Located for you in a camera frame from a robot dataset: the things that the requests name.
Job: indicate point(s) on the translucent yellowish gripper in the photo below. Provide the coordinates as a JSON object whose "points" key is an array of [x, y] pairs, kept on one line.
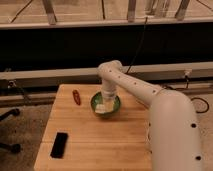
{"points": [[109, 104]]}

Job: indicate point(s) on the white sponge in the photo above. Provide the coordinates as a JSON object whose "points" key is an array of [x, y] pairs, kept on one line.
{"points": [[100, 108]]}

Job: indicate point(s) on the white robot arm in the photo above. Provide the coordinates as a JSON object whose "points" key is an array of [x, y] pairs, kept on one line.
{"points": [[175, 140]]}

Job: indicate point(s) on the green ceramic bowl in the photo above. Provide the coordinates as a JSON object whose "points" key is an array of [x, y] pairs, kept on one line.
{"points": [[98, 99]]}

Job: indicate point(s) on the red chili pepper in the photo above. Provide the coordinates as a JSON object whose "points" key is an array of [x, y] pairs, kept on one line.
{"points": [[76, 97]]}

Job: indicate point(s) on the wooden table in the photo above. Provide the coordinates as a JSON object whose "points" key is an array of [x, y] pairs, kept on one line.
{"points": [[94, 144]]}

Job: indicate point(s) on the black rectangular block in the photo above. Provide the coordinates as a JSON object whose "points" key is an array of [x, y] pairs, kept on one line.
{"points": [[59, 145]]}

